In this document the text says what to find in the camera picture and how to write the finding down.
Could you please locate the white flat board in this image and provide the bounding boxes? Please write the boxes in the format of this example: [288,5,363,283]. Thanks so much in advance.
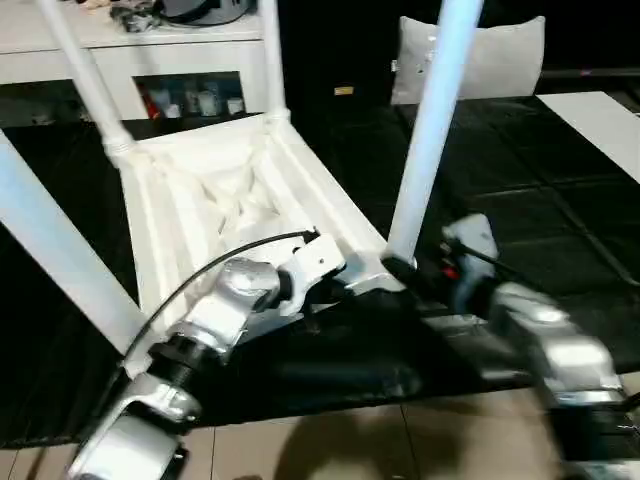
[535,92,640,186]

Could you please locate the white plastic table top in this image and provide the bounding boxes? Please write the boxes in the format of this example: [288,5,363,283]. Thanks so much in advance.
[102,112,409,379]

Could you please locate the white plastic table leg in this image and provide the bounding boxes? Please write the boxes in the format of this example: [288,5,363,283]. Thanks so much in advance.
[0,129,144,356]
[37,0,139,156]
[257,0,292,126]
[384,0,485,271]

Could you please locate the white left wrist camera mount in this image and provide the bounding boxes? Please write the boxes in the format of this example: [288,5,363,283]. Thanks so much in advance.
[284,232,346,316]

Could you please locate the dark tangled small object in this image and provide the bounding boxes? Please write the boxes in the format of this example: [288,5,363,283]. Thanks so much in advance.
[112,4,157,34]

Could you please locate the grey cushion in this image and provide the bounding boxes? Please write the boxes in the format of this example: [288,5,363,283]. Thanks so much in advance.
[389,15,547,106]

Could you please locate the white cabinet with glass doors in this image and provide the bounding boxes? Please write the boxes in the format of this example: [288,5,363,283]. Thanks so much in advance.
[0,0,269,126]

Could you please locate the black box with yellow label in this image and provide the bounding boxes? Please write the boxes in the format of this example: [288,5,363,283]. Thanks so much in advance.
[277,0,406,109]

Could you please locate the grey rounded device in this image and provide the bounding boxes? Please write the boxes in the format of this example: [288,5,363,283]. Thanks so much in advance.
[159,0,256,26]

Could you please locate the black work mat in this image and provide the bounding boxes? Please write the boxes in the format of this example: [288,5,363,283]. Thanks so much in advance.
[0,94,640,449]

